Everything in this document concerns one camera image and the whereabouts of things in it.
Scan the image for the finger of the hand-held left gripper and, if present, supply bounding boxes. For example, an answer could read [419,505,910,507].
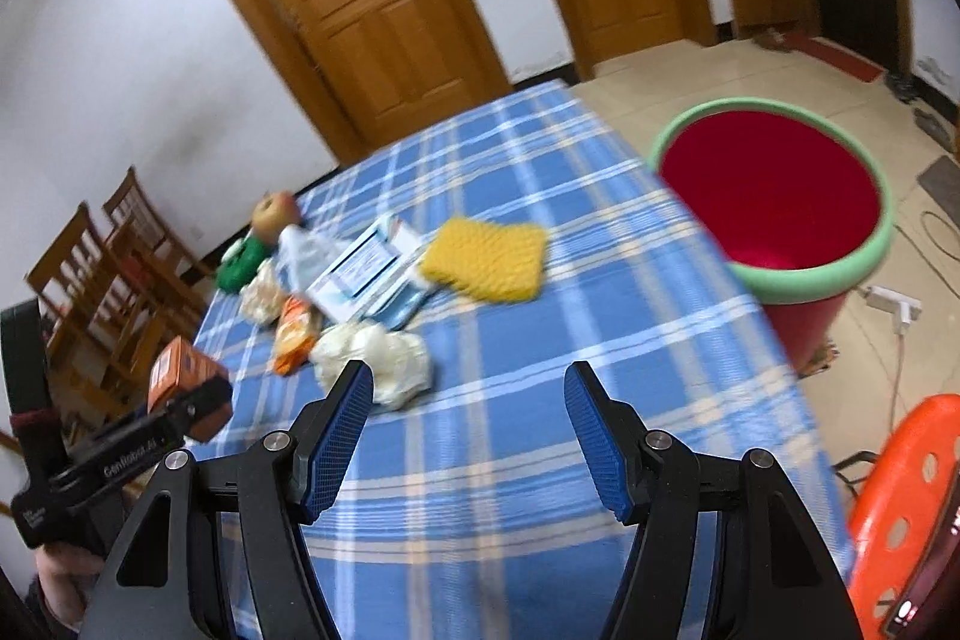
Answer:
[161,376,233,442]

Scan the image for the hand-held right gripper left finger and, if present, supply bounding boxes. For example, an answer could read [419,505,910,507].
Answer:
[79,359,374,640]

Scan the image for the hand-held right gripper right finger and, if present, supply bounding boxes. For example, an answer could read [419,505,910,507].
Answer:
[564,361,863,640]

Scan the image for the orange carton box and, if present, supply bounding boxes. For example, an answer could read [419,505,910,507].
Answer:
[148,336,232,442]

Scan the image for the white cloth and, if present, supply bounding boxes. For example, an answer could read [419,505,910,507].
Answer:
[310,321,436,408]

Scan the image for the teal carton box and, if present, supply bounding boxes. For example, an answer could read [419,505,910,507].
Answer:
[367,265,436,330]

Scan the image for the red bin with green rim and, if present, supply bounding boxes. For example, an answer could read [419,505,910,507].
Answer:
[649,98,897,378]

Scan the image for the person's left hand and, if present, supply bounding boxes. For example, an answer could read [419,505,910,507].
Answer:
[34,544,106,632]

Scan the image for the orange snack wrapper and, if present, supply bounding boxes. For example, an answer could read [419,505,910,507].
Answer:
[271,297,323,377]

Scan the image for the blue plaid tablecloth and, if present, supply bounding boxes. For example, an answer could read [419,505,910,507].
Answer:
[191,79,860,640]

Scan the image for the small white crumpled tissue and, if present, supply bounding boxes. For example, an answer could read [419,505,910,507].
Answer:
[240,261,290,326]

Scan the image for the green crumpled bag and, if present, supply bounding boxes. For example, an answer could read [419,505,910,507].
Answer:
[217,231,272,295]

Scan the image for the wooden chair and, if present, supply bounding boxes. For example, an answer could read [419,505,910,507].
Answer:
[26,201,211,431]
[101,166,218,289]

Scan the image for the white and blue box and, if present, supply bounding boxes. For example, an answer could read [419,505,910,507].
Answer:
[306,214,425,322]

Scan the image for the clear crumpled plastic bag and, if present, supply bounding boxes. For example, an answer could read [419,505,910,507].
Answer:
[277,225,338,296]

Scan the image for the apple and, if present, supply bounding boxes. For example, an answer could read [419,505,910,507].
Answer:
[251,190,301,238]

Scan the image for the yellow sponge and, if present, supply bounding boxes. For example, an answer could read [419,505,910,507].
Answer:
[418,218,548,305]

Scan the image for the orange plastic stool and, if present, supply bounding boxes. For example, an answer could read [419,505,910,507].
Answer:
[847,394,960,640]

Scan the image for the white power strip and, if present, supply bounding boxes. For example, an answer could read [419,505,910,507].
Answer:
[862,285,922,330]

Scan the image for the dark device with red light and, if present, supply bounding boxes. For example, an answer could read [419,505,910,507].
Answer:
[881,497,960,640]

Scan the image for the grey floor mat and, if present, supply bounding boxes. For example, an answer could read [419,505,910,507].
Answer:
[919,155,960,206]

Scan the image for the red doormat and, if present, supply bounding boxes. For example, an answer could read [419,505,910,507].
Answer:
[784,34,884,84]

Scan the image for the white power cable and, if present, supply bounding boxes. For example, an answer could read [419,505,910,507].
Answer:
[887,321,910,435]

